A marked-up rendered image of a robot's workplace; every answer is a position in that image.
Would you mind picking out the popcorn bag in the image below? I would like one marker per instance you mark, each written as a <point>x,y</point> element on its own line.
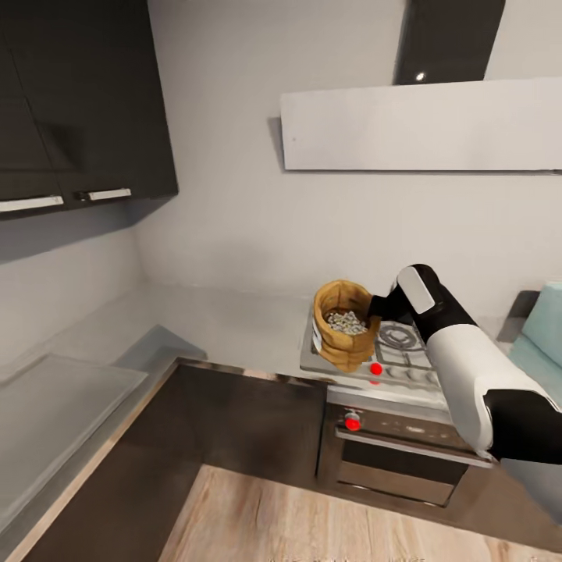
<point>343,349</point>

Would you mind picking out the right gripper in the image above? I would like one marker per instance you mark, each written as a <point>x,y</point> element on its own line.
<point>380,306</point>

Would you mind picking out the burner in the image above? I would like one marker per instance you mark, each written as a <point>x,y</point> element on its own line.
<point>400,356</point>

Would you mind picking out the cabinet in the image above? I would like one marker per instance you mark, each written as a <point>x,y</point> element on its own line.
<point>82,116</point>

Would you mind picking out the oven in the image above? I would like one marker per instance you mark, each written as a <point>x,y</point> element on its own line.
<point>400,455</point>

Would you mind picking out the microwave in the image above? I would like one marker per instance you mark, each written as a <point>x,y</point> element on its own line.
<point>544,324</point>

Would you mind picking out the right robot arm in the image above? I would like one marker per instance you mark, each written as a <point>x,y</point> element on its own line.
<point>494,405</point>

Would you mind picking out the range hood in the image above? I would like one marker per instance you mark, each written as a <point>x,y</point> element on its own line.
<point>442,115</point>

